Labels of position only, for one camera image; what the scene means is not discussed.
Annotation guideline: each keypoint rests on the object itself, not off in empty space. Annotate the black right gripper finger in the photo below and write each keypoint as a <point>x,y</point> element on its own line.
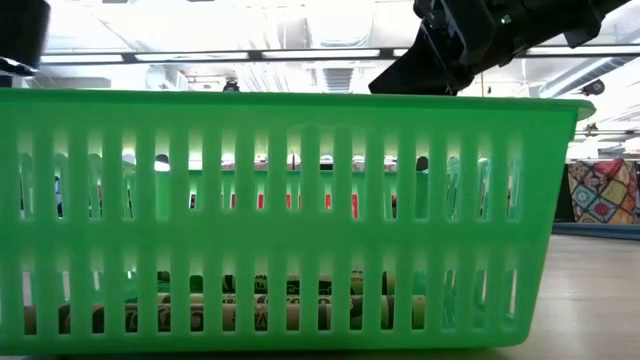
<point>415,70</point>

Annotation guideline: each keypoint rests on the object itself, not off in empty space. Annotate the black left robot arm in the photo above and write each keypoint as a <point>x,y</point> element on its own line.
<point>20,25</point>

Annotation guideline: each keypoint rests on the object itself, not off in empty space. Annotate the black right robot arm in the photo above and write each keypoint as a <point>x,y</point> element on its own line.
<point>612,4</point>

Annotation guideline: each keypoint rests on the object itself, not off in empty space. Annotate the ceiling air vent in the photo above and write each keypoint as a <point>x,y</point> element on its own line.
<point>337,80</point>

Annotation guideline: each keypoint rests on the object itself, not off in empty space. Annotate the green plastic basket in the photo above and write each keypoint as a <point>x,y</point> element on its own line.
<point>300,240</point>

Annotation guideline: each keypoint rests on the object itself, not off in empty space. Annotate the colourful patchwork cloth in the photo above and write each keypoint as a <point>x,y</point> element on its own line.
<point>602,192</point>

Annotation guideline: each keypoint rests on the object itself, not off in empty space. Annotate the ceiling light strip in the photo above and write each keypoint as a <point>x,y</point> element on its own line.
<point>200,56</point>

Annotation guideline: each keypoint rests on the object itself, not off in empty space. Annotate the blue floor mat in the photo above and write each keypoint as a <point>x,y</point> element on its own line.
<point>595,231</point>

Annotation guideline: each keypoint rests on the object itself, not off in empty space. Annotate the grey ceiling duct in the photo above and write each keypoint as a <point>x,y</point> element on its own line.
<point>575,80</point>

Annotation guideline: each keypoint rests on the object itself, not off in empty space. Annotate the black ceiling camera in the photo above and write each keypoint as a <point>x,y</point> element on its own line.
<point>593,87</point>
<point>231,86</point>

